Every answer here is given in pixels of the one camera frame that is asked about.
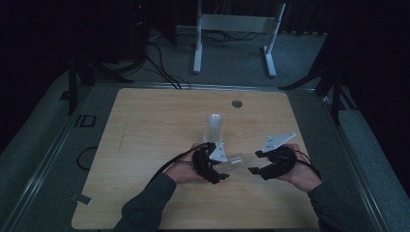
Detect stack of clear plastic cups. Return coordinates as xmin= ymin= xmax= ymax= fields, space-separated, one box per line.
xmin=202 ymin=112 xmax=224 ymax=145

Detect person's right hand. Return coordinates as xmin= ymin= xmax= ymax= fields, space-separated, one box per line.
xmin=275 ymin=143 xmax=323 ymax=193

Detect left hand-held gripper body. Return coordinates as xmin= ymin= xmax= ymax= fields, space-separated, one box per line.
xmin=191 ymin=140 xmax=228 ymax=183

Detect grey tape strip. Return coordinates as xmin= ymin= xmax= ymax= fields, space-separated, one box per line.
xmin=71 ymin=192 xmax=94 ymax=206

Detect black tripod stand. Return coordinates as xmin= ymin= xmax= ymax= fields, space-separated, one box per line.
xmin=65 ymin=52 xmax=134 ymax=117
xmin=278 ymin=30 xmax=360 ymax=127

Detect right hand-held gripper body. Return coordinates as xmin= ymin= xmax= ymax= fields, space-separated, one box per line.
xmin=259 ymin=131 xmax=298 ymax=182

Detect black floor cable bundle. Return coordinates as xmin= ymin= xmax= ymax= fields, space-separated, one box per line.
xmin=144 ymin=41 xmax=191 ymax=90

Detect right hand-held gripper cable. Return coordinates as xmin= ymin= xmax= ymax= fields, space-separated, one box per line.
xmin=288 ymin=148 xmax=323 ymax=180

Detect left hand-held gripper cable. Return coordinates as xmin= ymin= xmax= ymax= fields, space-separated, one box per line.
xmin=146 ymin=142 xmax=211 ymax=189

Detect hand-held gripper cable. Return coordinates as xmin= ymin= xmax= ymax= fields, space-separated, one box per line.
xmin=146 ymin=142 xmax=211 ymax=189
xmin=288 ymin=148 xmax=323 ymax=180

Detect person's left hand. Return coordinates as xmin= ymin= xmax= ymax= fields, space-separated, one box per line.
xmin=162 ymin=142 xmax=209 ymax=186

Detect tangled cables under frame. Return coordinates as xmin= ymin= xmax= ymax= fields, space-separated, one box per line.
xmin=177 ymin=28 xmax=263 ymax=44

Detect white metal desk frame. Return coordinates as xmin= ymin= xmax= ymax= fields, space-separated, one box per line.
xmin=192 ymin=0 xmax=287 ymax=78

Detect clear disposable cup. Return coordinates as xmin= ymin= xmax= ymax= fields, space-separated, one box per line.
xmin=214 ymin=154 xmax=248 ymax=173

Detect black looped floor cable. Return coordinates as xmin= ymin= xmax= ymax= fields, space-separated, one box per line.
xmin=75 ymin=146 xmax=99 ymax=172

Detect dark computer tower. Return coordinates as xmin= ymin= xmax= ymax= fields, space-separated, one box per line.
xmin=104 ymin=0 xmax=150 ymax=64

